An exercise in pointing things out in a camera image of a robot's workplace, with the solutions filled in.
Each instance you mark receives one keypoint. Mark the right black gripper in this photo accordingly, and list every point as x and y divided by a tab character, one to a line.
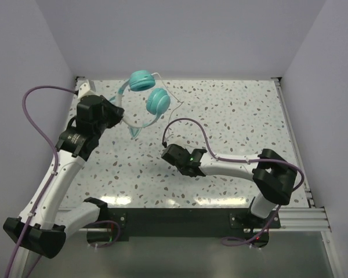
183	149

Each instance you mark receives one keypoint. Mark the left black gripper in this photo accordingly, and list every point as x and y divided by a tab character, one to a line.
117	112

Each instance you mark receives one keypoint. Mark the teal white cat-ear headphones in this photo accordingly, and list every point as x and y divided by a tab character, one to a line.
157	104

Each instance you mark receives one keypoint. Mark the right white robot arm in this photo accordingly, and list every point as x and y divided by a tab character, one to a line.
274	177

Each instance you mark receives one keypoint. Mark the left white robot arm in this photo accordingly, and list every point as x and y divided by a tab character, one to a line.
58	185

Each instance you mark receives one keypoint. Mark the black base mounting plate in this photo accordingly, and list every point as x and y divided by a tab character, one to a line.
191	222

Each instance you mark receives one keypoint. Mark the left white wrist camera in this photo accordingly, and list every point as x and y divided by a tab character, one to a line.
86	89

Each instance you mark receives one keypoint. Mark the front aluminium frame rail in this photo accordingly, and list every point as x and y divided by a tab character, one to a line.
94	240

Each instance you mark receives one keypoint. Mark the aluminium frame rail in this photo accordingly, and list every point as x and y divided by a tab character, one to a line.
94	240
295	139

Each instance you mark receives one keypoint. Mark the right aluminium frame rail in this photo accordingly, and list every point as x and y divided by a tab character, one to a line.
295	139

